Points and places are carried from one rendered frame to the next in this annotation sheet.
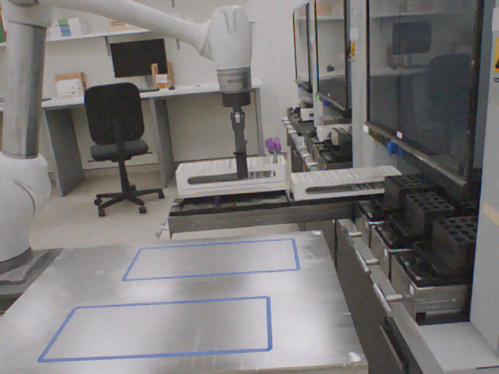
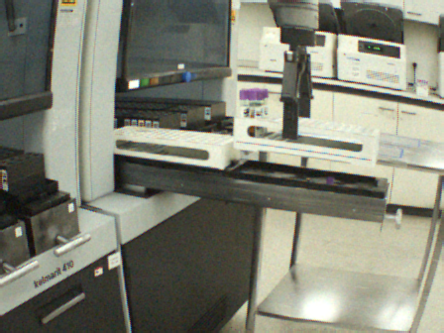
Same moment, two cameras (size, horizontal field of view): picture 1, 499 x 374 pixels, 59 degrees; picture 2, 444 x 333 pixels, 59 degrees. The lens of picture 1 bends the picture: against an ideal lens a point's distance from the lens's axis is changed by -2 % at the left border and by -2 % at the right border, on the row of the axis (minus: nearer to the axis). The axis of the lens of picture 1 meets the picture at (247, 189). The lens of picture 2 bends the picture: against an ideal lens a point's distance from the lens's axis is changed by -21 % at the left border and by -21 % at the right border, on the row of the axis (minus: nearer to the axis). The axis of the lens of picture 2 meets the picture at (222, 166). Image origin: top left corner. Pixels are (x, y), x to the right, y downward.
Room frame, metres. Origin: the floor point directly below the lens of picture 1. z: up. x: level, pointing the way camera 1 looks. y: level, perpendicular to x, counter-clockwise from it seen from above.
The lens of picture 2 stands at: (2.13, 0.23, 1.06)
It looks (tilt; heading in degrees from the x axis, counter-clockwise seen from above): 14 degrees down; 202
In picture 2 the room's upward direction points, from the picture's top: 2 degrees clockwise
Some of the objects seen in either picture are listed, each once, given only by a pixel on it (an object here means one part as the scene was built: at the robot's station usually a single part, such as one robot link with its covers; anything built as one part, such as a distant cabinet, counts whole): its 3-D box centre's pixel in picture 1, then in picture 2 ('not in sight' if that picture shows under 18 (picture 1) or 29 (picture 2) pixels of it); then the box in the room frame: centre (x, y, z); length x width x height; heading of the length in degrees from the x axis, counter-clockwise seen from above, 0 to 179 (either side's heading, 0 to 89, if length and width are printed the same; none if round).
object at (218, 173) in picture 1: (231, 174); (311, 137); (1.20, 0.04, 0.89); 0.30 x 0.10 x 0.06; 89
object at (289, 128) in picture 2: not in sight; (290, 120); (1.25, 0.01, 0.93); 0.03 x 0.01 x 0.07; 89
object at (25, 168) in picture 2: (345, 146); (24, 174); (1.60, -0.37, 0.85); 0.12 x 0.02 x 0.06; 0
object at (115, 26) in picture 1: (127, 22); not in sight; (4.56, 1.01, 1.54); 0.33 x 0.20 x 0.15; 97
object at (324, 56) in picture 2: not in sight; (304, 36); (-1.41, -0.56, 1.22); 0.62 x 0.56 x 0.64; 177
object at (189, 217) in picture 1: (282, 207); (245, 182); (1.20, -0.10, 0.78); 0.73 x 0.14 x 0.09; 89
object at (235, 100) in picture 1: (237, 108); (297, 49); (1.20, 0.01, 1.07); 0.08 x 0.07 x 0.09; 179
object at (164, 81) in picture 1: (163, 75); not in sight; (4.56, 0.73, 1.02); 0.22 x 0.17 x 0.24; 179
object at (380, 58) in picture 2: not in sight; (374, 43); (-1.40, 0.02, 1.24); 0.62 x 0.56 x 0.69; 0
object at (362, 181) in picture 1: (345, 184); (168, 148); (1.20, -0.28, 0.83); 0.30 x 0.10 x 0.06; 89
